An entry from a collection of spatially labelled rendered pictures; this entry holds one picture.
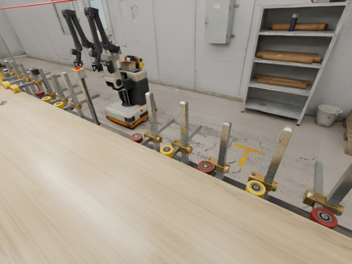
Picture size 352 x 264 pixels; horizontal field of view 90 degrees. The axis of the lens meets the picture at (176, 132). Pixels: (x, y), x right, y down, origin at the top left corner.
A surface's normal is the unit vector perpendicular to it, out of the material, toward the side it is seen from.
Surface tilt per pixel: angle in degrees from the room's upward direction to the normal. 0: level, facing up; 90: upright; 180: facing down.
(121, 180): 0
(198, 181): 0
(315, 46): 90
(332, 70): 90
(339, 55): 90
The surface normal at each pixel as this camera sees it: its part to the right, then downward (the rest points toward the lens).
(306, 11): -0.56, 0.50
